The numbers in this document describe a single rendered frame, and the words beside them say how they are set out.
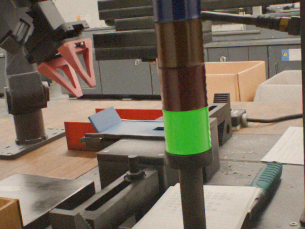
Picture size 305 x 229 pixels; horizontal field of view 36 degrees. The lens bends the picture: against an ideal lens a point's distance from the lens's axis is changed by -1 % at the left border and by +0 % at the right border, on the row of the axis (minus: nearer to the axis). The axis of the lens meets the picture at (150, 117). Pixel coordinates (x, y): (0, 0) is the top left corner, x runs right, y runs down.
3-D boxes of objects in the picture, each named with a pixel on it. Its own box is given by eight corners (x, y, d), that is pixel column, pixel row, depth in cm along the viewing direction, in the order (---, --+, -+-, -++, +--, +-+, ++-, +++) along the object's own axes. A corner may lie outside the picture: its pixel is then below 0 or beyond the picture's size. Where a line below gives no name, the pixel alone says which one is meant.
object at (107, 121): (113, 123, 78) (111, 106, 78) (199, 126, 71) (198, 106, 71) (89, 135, 72) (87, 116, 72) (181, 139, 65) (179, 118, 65)
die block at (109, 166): (165, 164, 82) (161, 122, 80) (220, 167, 77) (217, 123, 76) (103, 212, 65) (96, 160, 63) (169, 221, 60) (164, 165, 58)
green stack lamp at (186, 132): (176, 139, 42) (173, 102, 41) (217, 141, 40) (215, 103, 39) (158, 153, 38) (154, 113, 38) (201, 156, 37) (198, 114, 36)
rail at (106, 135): (106, 148, 72) (105, 132, 71) (188, 153, 65) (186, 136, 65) (105, 149, 71) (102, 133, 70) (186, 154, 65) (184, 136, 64)
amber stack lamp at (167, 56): (169, 61, 40) (166, 21, 39) (212, 59, 38) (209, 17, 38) (149, 67, 37) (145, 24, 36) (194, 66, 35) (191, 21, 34)
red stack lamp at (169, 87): (173, 101, 41) (169, 62, 40) (214, 101, 39) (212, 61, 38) (154, 111, 38) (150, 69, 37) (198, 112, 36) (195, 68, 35)
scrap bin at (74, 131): (99, 133, 107) (95, 107, 105) (203, 138, 95) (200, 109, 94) (67, 150, 96) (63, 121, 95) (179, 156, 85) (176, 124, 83)
